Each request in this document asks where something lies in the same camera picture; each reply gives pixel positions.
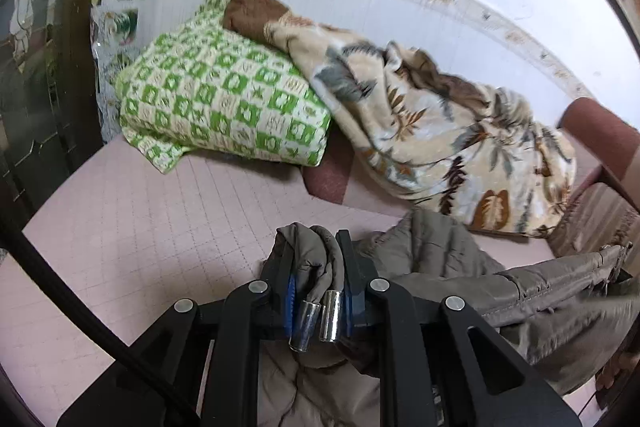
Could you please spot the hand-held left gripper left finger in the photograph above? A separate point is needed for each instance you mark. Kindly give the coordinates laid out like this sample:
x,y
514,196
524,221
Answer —
x,y
289,297

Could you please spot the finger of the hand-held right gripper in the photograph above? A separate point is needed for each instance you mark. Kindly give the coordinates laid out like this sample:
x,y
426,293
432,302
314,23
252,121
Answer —
x,y
619,285

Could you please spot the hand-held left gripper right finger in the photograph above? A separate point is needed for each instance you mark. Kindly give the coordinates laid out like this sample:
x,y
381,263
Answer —
x,y
357,307

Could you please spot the grey puffer jacket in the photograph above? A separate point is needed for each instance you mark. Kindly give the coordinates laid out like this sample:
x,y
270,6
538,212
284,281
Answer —
x,y
440,257

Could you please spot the person's right hand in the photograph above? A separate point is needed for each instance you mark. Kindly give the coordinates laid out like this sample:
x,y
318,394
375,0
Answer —
x,y
611,369

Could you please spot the striped floral cushion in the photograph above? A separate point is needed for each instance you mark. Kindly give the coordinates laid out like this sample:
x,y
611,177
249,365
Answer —
x,y
600,212

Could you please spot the pink quilted bed sheet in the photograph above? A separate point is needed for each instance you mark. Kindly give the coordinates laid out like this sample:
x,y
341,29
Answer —
x,y
150,232

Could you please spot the red-brown headboard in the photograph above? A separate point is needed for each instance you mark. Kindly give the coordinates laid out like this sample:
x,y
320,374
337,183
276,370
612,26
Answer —
x,y
600,127

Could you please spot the leaf print fleece blanket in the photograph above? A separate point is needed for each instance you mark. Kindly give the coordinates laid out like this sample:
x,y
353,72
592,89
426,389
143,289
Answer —
x,y
425,132

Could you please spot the green checkered pillow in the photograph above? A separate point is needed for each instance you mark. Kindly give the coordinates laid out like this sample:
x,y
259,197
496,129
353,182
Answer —
x,y
220,102

